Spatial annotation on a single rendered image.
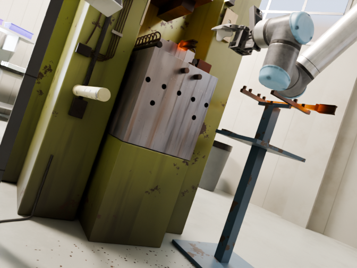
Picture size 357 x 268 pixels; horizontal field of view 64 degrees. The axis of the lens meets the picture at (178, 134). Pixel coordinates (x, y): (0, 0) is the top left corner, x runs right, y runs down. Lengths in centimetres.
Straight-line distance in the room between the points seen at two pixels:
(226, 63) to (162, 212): 95
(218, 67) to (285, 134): 267
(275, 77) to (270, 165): 344
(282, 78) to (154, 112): 65
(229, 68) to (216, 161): 225
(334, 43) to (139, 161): 89
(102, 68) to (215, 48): 68
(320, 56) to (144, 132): 77
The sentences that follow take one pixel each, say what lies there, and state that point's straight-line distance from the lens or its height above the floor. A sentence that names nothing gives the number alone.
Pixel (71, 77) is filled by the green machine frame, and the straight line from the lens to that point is 142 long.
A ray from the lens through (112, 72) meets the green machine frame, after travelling 146.
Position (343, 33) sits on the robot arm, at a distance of 103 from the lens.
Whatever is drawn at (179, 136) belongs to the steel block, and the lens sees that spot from 141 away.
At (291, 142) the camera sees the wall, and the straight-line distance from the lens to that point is 425.
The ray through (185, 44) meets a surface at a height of 100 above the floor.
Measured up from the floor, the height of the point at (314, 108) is 93.
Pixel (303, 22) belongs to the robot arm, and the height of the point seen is 98.
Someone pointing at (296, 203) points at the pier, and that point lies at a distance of 403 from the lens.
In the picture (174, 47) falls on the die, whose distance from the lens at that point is 144.
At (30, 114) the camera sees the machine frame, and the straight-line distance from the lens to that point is 185.
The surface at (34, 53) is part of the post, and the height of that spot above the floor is 68.
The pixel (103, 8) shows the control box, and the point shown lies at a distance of 120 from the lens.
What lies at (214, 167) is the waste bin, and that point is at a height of 32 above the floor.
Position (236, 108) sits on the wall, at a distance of 458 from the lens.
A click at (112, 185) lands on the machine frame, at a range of 133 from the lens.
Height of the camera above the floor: 57
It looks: level
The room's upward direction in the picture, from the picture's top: 19 degrees clockwise
